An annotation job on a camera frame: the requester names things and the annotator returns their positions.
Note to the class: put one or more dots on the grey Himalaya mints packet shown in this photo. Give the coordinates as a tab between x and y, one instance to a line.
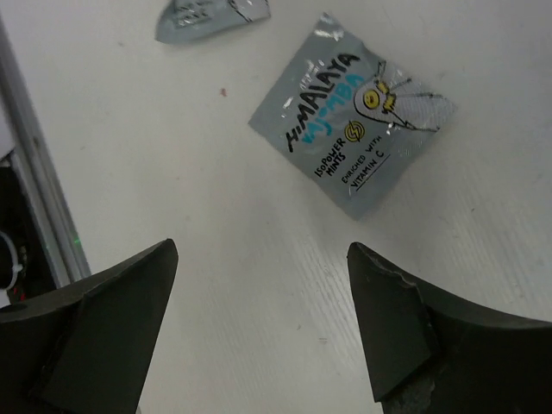
347	118

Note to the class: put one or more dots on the aluminium table frame rail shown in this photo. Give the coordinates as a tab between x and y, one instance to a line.
25	150

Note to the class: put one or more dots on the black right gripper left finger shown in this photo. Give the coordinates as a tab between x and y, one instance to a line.
87	347

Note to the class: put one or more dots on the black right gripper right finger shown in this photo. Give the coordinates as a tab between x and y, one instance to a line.
430	351

